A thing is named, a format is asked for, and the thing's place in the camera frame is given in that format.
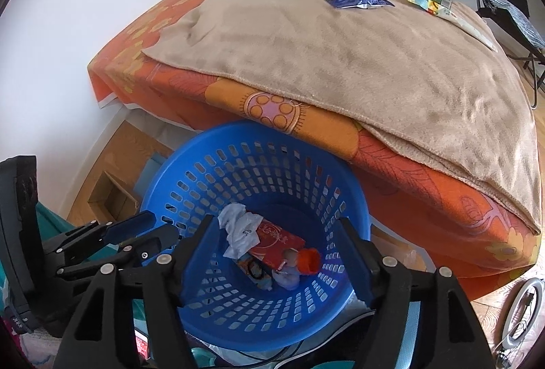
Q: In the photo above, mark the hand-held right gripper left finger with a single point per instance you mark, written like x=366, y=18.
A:
x=200, y=241

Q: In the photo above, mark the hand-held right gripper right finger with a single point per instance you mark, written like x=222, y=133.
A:
x=355, y=262

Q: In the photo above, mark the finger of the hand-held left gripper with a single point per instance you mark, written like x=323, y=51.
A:
x=127, y=226
x=149, y=243

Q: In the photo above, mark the large white tissue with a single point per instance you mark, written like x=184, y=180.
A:
x=238, y=228

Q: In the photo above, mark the orange bottle cap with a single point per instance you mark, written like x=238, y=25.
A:
x=308, y=261

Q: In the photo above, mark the small white tissue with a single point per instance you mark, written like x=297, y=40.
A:
x=287, y=279

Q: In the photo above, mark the red tissue box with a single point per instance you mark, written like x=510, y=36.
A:
x=276, y=241

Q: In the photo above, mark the blue plastic basket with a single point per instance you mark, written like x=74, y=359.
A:
x=255, y=164

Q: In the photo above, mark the white tube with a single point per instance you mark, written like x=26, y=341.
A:
x=472, y=30

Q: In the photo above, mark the blue foil wrapper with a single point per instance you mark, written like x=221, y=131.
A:
x=353, y=1

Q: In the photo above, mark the yellow green wrapper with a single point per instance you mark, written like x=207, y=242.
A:
x=425, y=4

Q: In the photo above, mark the cardboard box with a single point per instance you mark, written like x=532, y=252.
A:
x=110, y=196

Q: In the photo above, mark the phone with red screen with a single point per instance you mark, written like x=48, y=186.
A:
x=142, y=345

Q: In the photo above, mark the orange floral bedsheet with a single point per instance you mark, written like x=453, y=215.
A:
x=191, y=96

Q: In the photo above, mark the tan fleece blanket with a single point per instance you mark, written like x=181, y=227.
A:
x=340, y=75

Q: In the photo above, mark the blue striped cloth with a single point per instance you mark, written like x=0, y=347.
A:
x=515, y=16

